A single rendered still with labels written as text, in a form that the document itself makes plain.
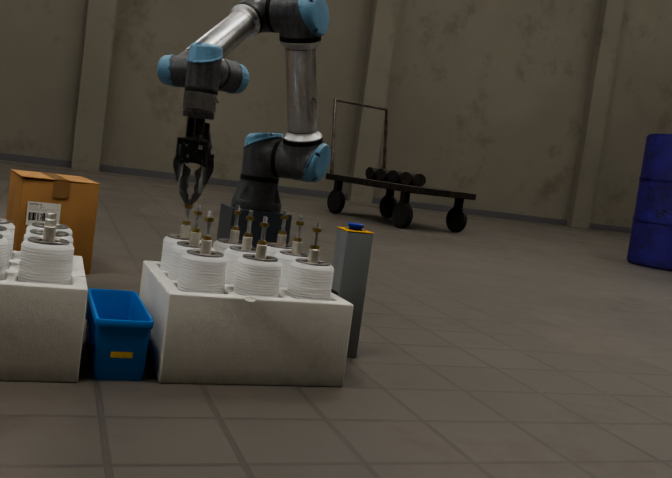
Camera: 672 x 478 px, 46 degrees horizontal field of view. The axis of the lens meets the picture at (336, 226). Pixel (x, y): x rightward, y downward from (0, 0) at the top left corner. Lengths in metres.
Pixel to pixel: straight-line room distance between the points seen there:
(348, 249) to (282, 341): 0.36
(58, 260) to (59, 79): 7.90
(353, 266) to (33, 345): 0.77
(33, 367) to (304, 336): 0.53
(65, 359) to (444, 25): 9.39
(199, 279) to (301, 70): 0.83
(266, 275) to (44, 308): 0.43
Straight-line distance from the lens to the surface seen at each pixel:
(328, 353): 1.67
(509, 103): 11.03
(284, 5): 2.19
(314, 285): 1.66
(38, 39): 9.44
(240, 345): 1.61
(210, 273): 1.59
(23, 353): 1.56
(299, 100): 2.23
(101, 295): 1.85
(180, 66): 1.96
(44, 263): 1.55
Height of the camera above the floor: 0.47
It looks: 5 degrees down
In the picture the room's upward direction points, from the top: 8 degrees clockwise
